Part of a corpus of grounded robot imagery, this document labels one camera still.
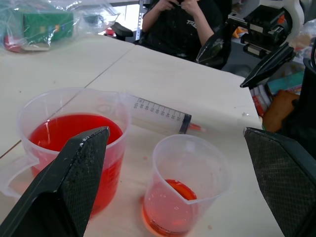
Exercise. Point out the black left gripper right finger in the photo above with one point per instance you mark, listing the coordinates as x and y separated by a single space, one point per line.
286 177

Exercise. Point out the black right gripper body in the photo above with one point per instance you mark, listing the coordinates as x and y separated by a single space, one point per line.
266 27

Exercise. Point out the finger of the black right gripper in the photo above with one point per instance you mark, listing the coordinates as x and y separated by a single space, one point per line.
269 66
217 47

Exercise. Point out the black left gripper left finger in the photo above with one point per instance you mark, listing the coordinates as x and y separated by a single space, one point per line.
61 187

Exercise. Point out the large beaker with red liquid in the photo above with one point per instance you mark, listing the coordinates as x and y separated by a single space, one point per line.
74 128

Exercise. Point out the large clear plastic syringe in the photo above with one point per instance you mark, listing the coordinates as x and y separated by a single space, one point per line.
160 116

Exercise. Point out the small beaker with red liquid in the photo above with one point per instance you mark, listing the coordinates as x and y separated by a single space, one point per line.
182 197

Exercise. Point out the person's left hand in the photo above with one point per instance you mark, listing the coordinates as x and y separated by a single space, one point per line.
192 5

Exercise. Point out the person's right hand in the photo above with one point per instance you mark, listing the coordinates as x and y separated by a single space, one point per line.
166 4

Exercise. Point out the teal flat box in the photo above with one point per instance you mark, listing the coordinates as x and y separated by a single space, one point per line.
286 82

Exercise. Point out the stack of colourful books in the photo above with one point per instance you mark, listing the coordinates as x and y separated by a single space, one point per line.
260 100

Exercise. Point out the crinkled clear plastic wrap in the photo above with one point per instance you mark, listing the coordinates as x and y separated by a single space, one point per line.
304 37

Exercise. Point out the brown orange leather item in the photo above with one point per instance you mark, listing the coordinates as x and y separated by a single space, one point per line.
280 111

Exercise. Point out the person torso in black shirt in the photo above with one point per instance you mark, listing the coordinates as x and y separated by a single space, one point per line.
172 32

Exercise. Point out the tall black object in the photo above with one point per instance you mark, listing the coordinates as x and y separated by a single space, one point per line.
304 111

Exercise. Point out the black chair armrest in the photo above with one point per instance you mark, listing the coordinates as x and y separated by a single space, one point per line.
122 30

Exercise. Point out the clear plastic bag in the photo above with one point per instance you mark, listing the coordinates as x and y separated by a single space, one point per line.
93 14

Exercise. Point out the small red item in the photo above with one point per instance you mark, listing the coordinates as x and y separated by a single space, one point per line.
12 44

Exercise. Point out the green cardboard box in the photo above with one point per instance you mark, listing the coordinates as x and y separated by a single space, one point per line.
48 26

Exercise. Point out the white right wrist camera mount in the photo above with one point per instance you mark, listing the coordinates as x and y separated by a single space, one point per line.
296 12

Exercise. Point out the perforated metal post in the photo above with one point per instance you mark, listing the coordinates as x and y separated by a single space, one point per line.
139 17

